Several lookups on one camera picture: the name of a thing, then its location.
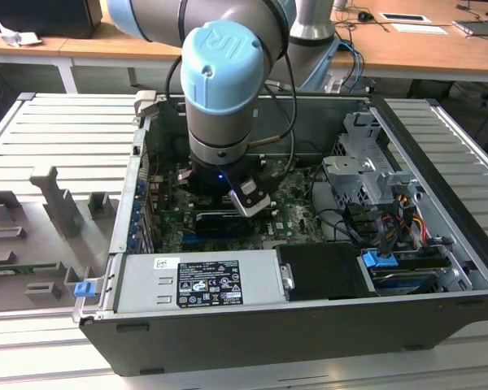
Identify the black graphics card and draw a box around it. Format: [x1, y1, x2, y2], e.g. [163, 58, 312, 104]
[194, 209, 256, 240]

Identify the grey plastic case latch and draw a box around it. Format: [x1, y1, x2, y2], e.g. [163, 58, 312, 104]
[133, 89, 159, 119]

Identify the green motherboard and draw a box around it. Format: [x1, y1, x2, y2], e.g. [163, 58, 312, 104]
[148, 155, 331, 254]

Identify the grey power supply unit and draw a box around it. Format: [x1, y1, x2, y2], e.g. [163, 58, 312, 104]
[114, 249, 296, 314]

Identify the silver metal drive cage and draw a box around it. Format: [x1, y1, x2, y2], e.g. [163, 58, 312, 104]
[320, 110, 430, 212]

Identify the blue case latch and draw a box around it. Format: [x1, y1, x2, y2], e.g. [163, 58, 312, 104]
[74, 281, 96, 301]

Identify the black PC case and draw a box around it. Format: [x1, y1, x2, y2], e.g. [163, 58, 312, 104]
[72, 91, 488, 377]

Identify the grey parts rack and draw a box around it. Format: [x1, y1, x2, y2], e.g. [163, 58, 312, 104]
[0, 164, 125, 314]

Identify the hard disk in blue carrier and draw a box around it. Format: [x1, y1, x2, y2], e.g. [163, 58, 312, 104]
[357, 248, 452, 297]

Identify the green RAM stick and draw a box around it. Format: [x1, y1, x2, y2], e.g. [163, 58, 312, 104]
[0, 263, 62, 276]

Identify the wooden office desk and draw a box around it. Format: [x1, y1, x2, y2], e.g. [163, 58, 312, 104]
[59, 0, 488, 89]
[0, 34, 79, 95]

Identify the black computer tower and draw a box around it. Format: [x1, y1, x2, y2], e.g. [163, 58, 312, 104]
[0, 0, 104, 41]

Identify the crumpled white paper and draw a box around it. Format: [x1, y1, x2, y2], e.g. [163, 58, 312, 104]
[0, 22, 43, 48]

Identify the white desk grommet plate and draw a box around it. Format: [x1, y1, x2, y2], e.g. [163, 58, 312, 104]
[379, 11, 433, 24]

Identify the white paper sheet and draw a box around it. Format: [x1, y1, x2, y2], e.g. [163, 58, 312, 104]
[390, 23, 451, 36]

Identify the grey laptop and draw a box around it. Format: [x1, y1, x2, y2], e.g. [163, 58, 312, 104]
[452, 16, 488, 38]

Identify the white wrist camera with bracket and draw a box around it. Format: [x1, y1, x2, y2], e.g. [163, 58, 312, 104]
[229, 176, 272, 219]

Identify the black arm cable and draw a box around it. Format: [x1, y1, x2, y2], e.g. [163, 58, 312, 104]
[165, 0, 300, 182]

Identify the thick black disk cable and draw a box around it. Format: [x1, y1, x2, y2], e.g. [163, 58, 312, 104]
[372, 184, 407, 261]

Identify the blue cable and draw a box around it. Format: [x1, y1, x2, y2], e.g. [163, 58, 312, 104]
[335, 38, 367, 93]

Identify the yellow red power wire bundle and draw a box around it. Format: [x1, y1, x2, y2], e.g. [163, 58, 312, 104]
[394, 193, 428, 247]

